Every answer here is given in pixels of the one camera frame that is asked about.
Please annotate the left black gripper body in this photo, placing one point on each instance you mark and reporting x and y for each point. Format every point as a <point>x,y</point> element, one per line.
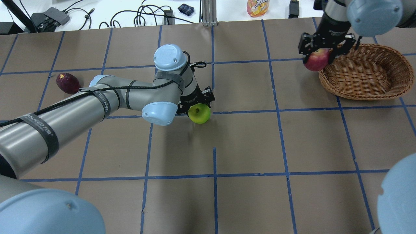
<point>192,97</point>

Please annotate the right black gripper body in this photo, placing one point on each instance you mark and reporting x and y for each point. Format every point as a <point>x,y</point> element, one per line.
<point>334,32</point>

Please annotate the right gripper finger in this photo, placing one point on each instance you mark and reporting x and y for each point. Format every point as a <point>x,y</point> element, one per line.
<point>333,54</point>
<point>305,59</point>

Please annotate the red yellow apple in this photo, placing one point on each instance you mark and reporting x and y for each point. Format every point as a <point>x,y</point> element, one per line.
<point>318,60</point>

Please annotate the green apple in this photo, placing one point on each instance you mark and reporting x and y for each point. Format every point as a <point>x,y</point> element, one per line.
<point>199,113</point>

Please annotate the dark red apple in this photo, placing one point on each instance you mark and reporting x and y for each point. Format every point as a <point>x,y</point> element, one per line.
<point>68,83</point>

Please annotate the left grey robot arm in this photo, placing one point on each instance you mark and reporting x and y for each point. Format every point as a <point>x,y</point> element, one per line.
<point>35,138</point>

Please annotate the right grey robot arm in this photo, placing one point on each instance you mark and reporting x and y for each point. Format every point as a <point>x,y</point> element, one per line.
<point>345,22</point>

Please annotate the wicker basket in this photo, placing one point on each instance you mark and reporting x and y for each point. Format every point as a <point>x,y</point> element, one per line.
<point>371,72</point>

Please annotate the black power adapter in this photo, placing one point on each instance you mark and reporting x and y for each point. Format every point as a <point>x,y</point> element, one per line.
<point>294,9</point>

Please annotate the orange juice bottle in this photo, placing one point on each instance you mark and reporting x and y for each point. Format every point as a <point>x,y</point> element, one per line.
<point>257,8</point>

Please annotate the dark checkered pouch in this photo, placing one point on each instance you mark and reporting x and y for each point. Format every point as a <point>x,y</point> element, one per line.
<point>186,9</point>

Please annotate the grey box device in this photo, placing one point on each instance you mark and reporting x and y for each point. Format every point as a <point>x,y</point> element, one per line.
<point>57,15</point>

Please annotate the aluminium frame post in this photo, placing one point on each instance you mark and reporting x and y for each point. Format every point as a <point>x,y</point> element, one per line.
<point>209,13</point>

